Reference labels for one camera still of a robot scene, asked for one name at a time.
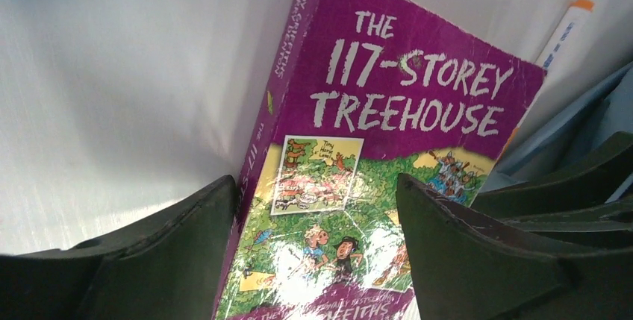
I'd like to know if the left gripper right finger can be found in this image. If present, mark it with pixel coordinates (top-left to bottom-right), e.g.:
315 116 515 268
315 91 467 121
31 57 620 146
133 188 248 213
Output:
396 131 632 319

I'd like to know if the orange capped white marker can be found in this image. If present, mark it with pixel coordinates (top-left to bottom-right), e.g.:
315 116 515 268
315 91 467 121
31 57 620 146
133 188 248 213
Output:
499 0 595 154

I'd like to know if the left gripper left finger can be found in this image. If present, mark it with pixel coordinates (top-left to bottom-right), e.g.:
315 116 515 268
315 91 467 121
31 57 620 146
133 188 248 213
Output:
1 175 237 319

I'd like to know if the purple treehouse book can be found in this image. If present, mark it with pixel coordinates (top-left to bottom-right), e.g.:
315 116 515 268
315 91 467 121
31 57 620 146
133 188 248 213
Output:
214 0 546 319

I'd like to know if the blue student backpack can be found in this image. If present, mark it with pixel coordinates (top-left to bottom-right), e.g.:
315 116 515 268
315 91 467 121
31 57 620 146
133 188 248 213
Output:
480 63 632 193

